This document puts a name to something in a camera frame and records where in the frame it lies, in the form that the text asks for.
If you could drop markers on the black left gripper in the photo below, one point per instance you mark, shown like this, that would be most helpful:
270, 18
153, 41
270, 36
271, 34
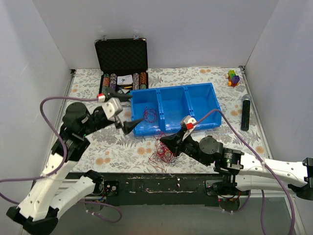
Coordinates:
103, 120

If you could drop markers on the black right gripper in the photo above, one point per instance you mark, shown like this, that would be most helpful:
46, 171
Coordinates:
182, 143

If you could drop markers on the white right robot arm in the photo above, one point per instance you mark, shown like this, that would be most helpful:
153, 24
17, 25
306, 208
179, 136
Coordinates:
241, 171

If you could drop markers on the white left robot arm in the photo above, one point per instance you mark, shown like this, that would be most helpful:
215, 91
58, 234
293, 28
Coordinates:
40, 211

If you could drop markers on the blue three-compartment plastic bin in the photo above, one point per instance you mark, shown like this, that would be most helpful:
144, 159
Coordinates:
164, 108

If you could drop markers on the black poker chip case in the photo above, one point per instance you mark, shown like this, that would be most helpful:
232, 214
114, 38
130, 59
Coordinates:
121, 57

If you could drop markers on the black handheld microphone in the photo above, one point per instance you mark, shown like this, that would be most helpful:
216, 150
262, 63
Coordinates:
245, 112

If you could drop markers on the colourful toy block train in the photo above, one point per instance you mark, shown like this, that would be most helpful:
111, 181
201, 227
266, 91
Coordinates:
233, 78

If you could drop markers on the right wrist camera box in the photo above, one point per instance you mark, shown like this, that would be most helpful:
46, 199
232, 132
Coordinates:
188, 122

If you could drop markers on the black metal base rail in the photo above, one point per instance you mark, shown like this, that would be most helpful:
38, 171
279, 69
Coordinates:
125, 189

